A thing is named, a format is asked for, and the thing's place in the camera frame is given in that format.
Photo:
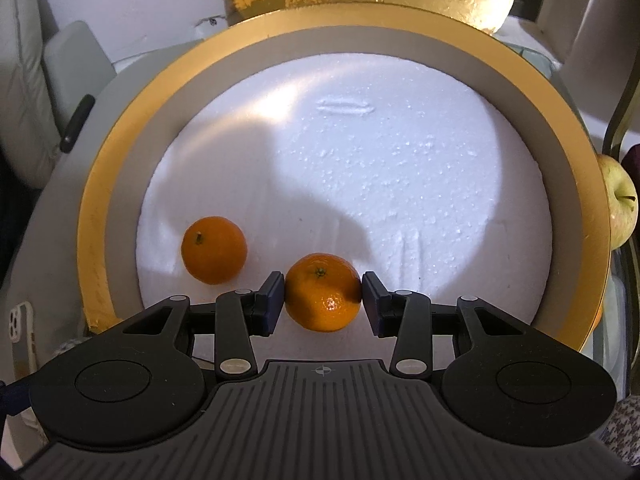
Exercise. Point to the large beige back pillow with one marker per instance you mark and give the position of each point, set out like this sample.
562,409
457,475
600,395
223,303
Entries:
22,75

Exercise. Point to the tangerine with green stem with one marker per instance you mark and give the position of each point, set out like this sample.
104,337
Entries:
214,250

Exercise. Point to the dark red fruit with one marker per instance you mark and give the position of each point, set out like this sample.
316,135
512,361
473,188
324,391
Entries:
633,157

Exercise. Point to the grey patterned cloth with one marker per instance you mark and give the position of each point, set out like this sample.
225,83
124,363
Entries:
622,427

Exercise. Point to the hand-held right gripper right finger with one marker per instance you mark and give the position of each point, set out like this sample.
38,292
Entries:
372,302

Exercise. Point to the tangerine with glossy spot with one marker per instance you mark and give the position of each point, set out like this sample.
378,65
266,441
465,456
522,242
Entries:
323,293

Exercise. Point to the yellow-green apple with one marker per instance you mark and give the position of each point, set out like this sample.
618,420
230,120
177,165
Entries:
619,200

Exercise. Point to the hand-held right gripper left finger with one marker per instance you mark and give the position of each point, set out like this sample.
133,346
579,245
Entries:
273,301

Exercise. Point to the metal fruit stand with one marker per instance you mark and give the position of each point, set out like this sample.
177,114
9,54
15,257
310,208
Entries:
616,125

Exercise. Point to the round gold box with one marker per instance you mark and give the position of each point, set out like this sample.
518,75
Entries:
350,160

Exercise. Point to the small grey cushion block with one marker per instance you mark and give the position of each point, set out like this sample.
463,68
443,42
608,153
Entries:
75,62

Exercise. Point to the phone in white case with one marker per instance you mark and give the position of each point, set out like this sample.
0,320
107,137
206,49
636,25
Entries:
21,327

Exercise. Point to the black oblong case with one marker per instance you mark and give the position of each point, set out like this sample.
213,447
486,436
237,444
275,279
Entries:
77,122

